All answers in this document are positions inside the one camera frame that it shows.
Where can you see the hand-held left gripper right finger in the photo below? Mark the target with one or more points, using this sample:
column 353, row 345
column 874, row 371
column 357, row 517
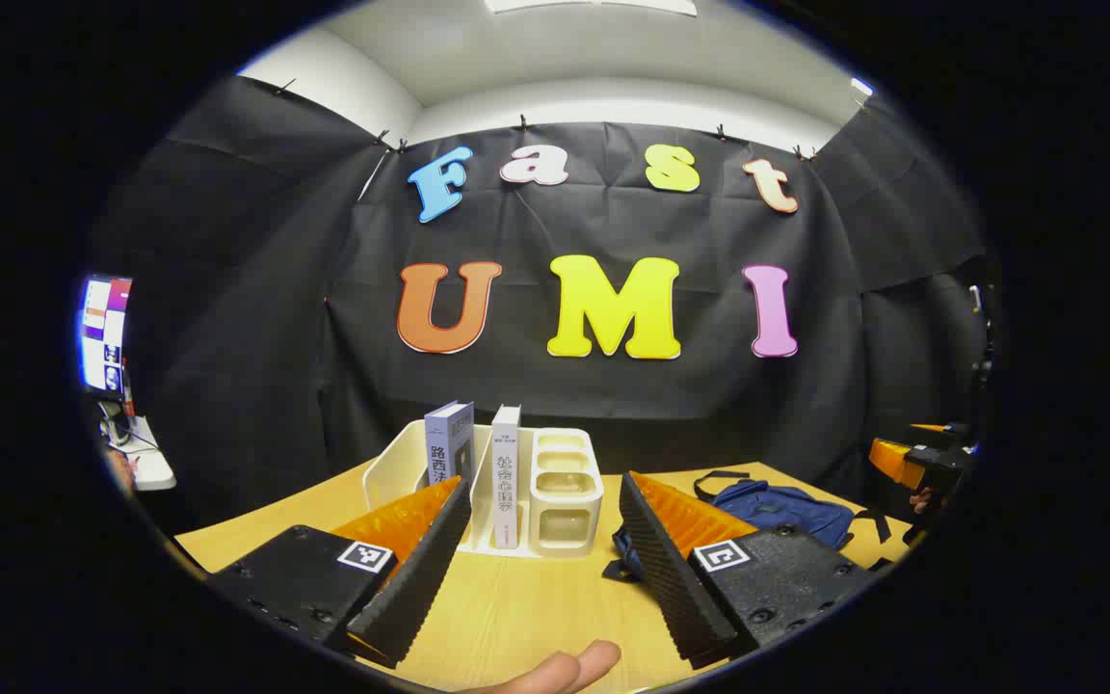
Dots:
column 671, row 578

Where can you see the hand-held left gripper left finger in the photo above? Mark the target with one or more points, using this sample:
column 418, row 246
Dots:
column 420, row 578

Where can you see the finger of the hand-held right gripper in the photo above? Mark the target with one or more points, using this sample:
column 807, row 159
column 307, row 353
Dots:
column 897, row 461
column 931, row 428

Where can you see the blue schoolbag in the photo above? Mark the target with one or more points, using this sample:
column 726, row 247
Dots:
column 777, row 506

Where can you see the white book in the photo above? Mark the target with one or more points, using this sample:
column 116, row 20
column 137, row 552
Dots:
column 505, row 482

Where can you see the white plastic bookshelf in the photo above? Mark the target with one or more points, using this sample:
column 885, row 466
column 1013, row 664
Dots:
column 565, row 501

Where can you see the lavender book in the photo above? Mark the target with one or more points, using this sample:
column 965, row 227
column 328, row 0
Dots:
column 449, row 434

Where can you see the dark equipment stand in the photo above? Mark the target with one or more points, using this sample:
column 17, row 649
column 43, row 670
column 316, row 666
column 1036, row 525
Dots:
column 977, row 328

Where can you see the white side table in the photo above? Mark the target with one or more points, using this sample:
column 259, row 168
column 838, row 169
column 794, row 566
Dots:
column 152, row 470

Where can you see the computer monitor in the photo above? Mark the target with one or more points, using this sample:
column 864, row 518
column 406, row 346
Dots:
column 104, row 333

